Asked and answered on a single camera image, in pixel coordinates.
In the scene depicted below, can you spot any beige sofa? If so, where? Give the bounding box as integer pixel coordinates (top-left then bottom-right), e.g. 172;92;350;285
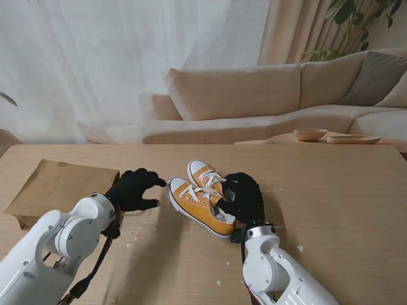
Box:
78;47;407;146

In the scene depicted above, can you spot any wooden bowl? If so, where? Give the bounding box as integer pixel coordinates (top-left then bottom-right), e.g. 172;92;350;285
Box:
293;128;328;142

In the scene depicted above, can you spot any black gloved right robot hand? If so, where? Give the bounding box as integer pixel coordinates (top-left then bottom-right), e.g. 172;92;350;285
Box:
216;172;265;227

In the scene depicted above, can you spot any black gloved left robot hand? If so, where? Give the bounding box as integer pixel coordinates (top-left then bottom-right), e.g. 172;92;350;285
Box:
104;168;168;213

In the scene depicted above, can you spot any beige curtain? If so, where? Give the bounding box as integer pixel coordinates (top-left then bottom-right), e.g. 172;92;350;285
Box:
256;0;354;67

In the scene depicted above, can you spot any beige cushion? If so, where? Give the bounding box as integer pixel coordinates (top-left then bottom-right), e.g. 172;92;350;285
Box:
375;71;407;109

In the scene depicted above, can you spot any brown paper bag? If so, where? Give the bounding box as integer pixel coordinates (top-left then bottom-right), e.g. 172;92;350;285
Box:
3;158;121;231

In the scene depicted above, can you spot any grey cushion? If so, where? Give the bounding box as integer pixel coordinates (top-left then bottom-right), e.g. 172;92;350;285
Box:
338;50;407;107

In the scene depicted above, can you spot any shallow wooden tray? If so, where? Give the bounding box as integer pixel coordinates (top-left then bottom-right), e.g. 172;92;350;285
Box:
326;134;382;146

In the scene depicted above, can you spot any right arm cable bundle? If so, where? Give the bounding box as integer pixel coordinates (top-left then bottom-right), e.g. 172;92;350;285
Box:
240;238;255;299

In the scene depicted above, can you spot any green leafy houseplant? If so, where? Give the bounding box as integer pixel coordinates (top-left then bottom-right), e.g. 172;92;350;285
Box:
300;0;403;63

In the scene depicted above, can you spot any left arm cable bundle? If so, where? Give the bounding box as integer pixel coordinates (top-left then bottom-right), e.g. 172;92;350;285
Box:
62;206;123;301

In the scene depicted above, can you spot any white sheer curtain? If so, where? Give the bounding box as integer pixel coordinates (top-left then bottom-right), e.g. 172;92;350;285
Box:
0;0;271;146

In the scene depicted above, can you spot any beige planter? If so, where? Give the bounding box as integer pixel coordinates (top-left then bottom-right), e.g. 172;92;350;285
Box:
0;128;23;158

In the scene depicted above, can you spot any yellow canvas sneaker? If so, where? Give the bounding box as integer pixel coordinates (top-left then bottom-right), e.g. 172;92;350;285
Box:
186;158;238;204
167;176;238;240

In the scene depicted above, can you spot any green houseplant leaf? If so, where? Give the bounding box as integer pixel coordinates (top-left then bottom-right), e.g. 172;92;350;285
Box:
0;91;18;107

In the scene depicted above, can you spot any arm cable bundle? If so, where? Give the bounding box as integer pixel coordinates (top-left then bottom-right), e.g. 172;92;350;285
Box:
62;206;123;301
240;238;255;299

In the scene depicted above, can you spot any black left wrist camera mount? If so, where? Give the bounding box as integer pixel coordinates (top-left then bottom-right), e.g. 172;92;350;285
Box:
100;215;122;238

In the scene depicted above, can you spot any low wooden side table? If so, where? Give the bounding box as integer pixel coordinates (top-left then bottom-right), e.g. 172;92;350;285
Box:
234;132;395;147

